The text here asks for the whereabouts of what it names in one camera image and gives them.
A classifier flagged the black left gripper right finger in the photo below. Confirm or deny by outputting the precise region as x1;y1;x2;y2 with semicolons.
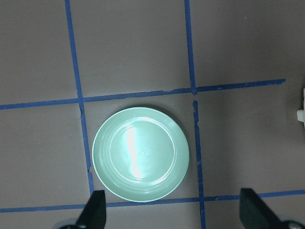
239;188;282;229

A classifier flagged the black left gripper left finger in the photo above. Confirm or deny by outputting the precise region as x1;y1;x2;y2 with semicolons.
75;190;106;229

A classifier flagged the white rice cooker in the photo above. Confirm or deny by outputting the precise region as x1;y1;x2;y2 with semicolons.
296;89;305;126

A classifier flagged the lower horizontal blue tape strip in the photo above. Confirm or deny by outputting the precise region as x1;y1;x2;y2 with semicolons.
0;189;305;213

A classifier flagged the horizontal blue tape strip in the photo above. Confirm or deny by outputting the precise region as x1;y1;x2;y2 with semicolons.
0;189;305;213
0;79;286;110

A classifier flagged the long blue tape strip right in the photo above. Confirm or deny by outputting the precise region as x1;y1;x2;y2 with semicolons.
184;0;206;229

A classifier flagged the long blue tape strip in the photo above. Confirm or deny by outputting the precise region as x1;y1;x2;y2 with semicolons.
184;0;206;229
64;0;94;194

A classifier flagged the light green round plate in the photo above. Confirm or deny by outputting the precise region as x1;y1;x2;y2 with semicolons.
92;107;190;202

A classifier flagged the upper horizontal blue tape strip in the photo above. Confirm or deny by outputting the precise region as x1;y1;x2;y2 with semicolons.
0;79;286;110

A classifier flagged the long blue tape strip left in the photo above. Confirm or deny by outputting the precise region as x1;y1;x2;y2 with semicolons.
64;0;94;194

